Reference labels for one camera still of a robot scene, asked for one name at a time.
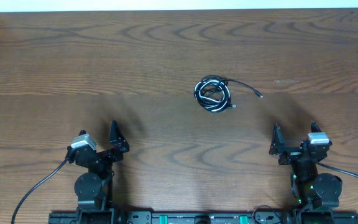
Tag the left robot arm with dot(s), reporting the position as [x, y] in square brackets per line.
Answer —
[94, 188]

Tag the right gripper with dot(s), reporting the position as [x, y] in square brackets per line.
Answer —
[278, 147]

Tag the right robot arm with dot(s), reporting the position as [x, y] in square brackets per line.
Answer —
[317, 193]

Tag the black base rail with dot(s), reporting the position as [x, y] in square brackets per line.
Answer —
[145, 217]

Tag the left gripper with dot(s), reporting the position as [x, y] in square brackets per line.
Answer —
[117, 140]

